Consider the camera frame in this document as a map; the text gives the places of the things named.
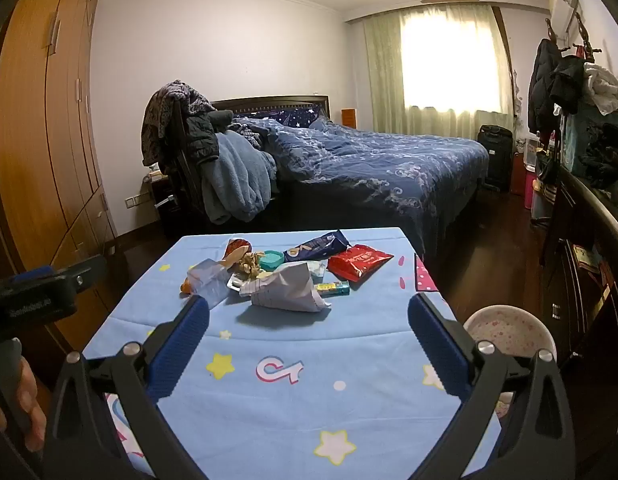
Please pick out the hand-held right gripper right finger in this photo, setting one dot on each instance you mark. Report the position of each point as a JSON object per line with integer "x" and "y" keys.
{"x": 439, "y": 345}

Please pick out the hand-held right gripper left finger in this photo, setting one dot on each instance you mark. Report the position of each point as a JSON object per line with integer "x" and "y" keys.
{"x": 181, "y": 345}

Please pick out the white speckled stool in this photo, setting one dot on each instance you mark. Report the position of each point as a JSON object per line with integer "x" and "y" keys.
{"x": 509, "y": 330}

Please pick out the brown tissue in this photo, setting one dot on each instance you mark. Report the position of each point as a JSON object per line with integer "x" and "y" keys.
{"x": 249, "y": 264}

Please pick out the person's left hand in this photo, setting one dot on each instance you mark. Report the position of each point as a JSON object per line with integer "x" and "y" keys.
{"x": 31, "y": 400}

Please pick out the small orange wrapper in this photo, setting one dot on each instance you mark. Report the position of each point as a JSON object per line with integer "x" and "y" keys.
{"x": 187, "y": 287}

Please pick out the clear plastic bag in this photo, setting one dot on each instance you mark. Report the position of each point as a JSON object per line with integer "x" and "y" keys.
{"x": 209, "y": 282}

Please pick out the silver pill blister pack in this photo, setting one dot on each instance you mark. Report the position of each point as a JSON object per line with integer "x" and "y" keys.
{"x": 235, "y": 284}

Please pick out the brown snack packet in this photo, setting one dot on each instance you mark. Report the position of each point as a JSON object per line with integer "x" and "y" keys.
{"x": 237, "y": 247}

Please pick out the red snack packet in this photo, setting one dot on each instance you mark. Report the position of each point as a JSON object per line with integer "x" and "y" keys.
{"x": 359, "y": 262}

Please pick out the crumpled white paper bag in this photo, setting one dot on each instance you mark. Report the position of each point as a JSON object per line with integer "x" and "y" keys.
{"x": 286, "y": 290}

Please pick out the small green yellow box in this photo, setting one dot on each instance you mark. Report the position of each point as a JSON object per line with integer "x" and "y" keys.
{"x": 333, "y": 287}

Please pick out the blue star printed tablecloth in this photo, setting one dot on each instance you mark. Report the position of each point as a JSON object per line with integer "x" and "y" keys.
{"x": 299, "y": 375}

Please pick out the teal plastic lid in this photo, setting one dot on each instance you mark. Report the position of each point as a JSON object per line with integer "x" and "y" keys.
{"x": 272, "y": 259}

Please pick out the dark nightstand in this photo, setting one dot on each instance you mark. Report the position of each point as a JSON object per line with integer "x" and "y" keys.
{"x": 164, "y": 210}

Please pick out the dark blue snack packet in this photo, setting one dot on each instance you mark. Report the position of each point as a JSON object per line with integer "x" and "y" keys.
{"x": 316, "y": 246}

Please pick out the dark wooden dresser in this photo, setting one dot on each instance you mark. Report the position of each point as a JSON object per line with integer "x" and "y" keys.
{"x": 584, "y": 270}

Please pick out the wooden wardrobe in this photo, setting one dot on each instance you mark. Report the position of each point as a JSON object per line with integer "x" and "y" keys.
{"x": 39, "y": 135}

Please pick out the light blue fleece blanket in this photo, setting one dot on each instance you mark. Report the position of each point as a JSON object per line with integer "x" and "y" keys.
{"x": 239, "y": 175}

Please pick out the pink plastic container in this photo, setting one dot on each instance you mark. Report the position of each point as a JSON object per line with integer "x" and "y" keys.
{"x": 531, "y": 190}

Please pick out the red storage box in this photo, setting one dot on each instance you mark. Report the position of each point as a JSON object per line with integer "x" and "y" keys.
{"x": 518, "y": 175}

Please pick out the navy patterned duvet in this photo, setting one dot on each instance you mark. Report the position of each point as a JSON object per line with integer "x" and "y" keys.
{"x": 379, "y": 160}

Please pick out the black suitcase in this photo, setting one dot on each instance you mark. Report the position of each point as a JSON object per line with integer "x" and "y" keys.
{"x": 495, "y": 155}

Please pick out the black puffer jacket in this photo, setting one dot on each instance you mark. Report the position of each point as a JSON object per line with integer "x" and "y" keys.
{"x": 204, "y": 137}

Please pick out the grey patterned jacket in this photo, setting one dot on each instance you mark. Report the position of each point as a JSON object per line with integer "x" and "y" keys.
{"x": 161, "y": 115}

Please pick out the dark teal cloth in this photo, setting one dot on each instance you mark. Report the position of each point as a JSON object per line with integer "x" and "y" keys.
{"x": 221, "y": 121}

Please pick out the orange box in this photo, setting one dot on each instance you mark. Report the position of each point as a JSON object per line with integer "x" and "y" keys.
{"x": 348, "y": 118}

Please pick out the pile of dark clothes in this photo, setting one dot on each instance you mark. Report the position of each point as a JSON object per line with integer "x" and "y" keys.
{"x": 609, "y": 155}

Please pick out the navy star pillow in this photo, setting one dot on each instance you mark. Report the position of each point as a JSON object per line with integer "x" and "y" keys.
{"x": 289, "y": 112}

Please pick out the dark wooden bed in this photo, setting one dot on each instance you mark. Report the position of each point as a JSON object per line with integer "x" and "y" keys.
{"x": 299, "y": 102}

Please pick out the pale green curtain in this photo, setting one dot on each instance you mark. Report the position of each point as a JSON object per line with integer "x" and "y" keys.
{"x": 384, "y": 75}

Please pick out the black hanging coat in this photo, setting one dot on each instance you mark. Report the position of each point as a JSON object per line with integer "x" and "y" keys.
{"x": 541, "y": 85}

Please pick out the black hanging jacket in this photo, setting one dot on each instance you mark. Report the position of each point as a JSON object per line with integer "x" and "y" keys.
{"x": 569, "y": 82}

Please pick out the white hanging clothes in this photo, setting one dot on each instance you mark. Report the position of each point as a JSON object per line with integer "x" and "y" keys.
{"x": 606, "y": 87}

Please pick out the white wall socket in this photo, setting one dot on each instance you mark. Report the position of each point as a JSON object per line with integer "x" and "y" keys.
{"x": 132, "y": 202}

